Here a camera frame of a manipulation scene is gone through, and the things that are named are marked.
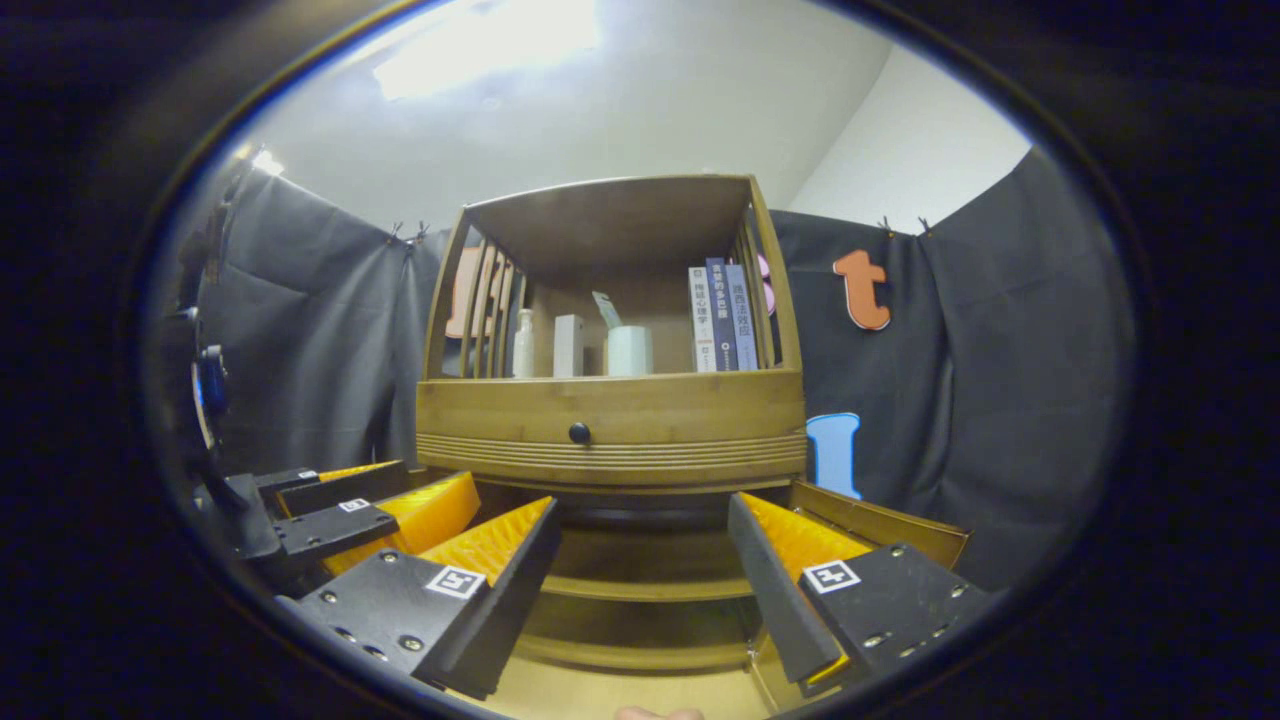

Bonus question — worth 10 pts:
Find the wooden double-door shoe cabinet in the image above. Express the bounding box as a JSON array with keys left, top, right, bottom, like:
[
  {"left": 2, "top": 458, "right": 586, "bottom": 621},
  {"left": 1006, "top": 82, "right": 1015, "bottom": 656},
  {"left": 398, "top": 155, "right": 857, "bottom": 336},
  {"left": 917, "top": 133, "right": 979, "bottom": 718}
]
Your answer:
[{"left": 415, "top": 175, "right": 809, "bottom": 676}]

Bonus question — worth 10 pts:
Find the white cup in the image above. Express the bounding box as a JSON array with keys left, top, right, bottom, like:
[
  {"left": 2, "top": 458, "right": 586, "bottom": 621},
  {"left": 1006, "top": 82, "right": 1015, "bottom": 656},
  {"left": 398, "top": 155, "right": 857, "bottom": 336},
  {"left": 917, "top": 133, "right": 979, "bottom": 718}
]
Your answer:
[{"left": 606, "top": 325, "right": 654, "bottom": 378}]

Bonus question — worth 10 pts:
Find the wooden drawer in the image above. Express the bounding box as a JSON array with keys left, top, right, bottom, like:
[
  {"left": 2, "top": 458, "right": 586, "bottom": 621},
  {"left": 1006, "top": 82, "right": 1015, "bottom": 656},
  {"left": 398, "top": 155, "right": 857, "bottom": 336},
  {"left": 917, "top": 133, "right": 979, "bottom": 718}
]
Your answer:
[{"left": 415, "top": 370, "right": 809, "bottom": 491}]

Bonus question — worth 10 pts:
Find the light blue book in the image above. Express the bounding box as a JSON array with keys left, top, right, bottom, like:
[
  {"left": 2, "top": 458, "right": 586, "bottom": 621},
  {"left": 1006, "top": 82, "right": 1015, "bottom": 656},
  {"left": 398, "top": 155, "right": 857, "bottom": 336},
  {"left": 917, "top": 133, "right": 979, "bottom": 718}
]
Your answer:
[{"left": 724, "top": 263, "right": 759, "bottom": 372}]

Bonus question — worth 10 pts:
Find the small white box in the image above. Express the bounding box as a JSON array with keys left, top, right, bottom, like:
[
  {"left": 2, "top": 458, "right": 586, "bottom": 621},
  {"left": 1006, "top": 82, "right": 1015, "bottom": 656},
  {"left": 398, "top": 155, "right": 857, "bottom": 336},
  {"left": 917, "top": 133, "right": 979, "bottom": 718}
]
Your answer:
[{"left": 553, "top": 314, "right": 586, "bottom": 379}]

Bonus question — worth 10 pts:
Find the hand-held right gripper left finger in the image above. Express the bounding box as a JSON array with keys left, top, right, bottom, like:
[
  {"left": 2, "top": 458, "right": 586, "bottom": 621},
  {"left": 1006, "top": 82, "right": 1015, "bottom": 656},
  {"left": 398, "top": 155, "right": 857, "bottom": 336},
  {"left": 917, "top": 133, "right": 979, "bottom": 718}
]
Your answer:
[{"left": 272, "top": 496, "right": 564, "bottom": 703}]

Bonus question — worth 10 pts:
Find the black backdrop cloth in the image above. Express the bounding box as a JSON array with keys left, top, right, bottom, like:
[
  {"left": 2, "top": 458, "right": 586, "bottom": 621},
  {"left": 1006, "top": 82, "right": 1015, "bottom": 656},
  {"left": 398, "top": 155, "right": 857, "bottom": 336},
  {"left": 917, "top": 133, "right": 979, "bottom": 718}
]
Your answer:
[{"left": 190, "top": 150, "right": 1136, "bottom": 591}]

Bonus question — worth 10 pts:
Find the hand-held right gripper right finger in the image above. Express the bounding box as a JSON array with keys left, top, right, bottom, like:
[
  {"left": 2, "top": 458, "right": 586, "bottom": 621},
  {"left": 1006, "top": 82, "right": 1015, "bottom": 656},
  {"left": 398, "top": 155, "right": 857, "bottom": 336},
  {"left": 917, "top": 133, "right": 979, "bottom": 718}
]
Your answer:
[{"left": 726, "top": 490, "right": 993, "bottom": 699}]

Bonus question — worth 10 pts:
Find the wooden inner shelf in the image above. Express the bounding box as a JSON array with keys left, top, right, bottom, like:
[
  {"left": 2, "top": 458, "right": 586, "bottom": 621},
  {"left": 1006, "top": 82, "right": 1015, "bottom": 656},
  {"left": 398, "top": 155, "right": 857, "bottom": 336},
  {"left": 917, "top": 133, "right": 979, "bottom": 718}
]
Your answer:
[{"left": 540, "top": 574, "right": 757, "bottom": 604}]

